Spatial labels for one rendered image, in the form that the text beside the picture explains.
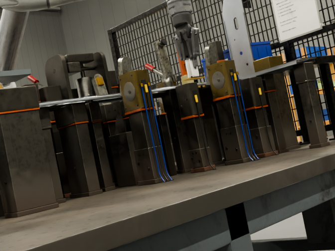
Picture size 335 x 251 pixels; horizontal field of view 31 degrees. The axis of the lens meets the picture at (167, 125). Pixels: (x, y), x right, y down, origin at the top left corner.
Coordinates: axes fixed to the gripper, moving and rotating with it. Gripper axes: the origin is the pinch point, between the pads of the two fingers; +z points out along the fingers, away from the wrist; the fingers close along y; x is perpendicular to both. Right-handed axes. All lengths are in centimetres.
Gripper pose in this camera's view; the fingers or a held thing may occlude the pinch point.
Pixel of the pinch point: (192, 68)
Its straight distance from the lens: 227.4
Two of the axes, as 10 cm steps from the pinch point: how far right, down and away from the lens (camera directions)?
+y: 6.1, -1.5, -7.7
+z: 1.9, 9.8, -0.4
